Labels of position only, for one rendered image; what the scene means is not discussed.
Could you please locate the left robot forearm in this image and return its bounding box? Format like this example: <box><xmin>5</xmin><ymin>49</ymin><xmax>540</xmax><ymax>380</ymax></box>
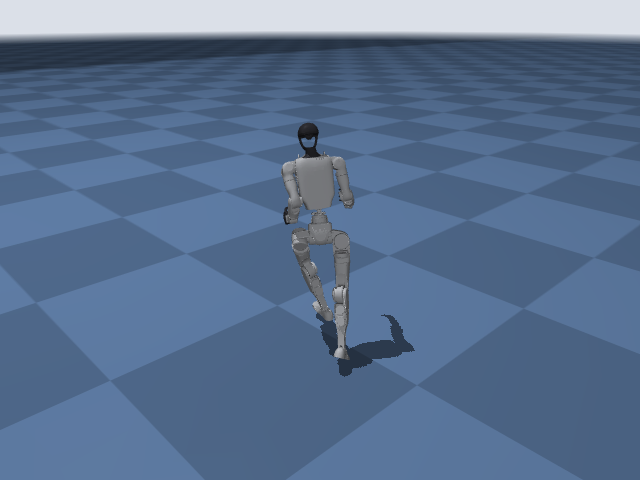
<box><xmin>285</xmin><ymin>198</ymin><xmax>300</xmax><ymax>224</ymax></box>

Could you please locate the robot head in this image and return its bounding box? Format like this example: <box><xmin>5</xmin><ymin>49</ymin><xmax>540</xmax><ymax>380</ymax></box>
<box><xmin>298</xmin><ymin>123</ymin><xmax>323</xmax><ymax>158</ymax></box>

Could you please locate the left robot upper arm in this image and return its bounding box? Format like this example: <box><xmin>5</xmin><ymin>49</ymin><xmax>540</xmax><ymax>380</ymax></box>
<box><xmin>281</xmin><ymin>161</ymin><xmax>303</xmax><ymax>209</ymax></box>

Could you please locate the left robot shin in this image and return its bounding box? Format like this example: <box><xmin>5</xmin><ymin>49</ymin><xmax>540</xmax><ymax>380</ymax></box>
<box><xmin>301</xmin><ymin>266</ymin><xmax>329</xmax><ymax>312</ymax></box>

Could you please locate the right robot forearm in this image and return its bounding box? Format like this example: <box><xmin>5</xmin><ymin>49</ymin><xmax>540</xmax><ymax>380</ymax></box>
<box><xmin>343</xmin><ymin>189</ymin><xmax>354</xmax><ymax>208</ymax></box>

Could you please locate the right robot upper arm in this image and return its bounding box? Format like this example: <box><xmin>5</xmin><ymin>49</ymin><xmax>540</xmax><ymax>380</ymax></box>
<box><xmin>330</xmin><ymin>157</ymin><xmax>352</xmax><ymax>202</ymax></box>

